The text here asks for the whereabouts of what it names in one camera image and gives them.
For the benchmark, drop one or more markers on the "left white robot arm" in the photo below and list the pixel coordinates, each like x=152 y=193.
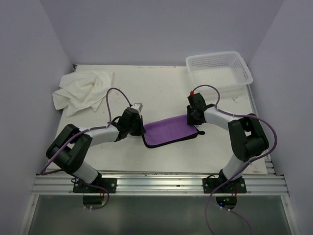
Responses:
x=69 y=149

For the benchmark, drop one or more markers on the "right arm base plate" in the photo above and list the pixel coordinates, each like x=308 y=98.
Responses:
x=210 y=182

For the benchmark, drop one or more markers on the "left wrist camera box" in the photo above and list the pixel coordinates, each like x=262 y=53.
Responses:
x=138 y=107

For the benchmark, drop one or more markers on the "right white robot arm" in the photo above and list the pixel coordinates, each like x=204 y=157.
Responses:
x=246 y=134

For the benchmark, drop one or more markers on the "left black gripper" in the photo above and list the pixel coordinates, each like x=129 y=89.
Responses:
x=141 y=129

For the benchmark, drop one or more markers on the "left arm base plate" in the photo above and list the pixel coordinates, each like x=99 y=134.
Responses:
x=97 y=186

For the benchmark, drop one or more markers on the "white perforated plastic basket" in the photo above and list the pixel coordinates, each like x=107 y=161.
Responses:
x=225 y=70

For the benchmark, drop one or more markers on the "white crumpled towel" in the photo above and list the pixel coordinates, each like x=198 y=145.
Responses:
x=81 y=90

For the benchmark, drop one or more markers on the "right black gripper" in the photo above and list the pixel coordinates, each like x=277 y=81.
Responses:
x=190 y=121

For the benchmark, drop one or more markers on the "purple microfiber towel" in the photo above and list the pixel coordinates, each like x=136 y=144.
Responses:
x=170 y=130

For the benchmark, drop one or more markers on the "aluminium mounting rail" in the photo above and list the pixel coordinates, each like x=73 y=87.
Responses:
x=163 y=184

